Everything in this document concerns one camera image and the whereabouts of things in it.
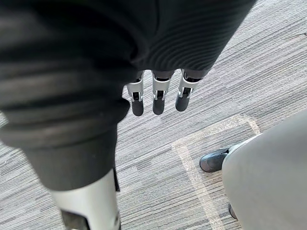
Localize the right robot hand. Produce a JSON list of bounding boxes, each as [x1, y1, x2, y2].
[[0, 0, 257, 230]]

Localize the silver robot leg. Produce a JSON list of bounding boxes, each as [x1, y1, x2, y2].
[[222, 115, 307, 230]]

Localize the dark robot foot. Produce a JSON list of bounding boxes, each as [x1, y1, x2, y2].
[[199, 148, 231, 173]]

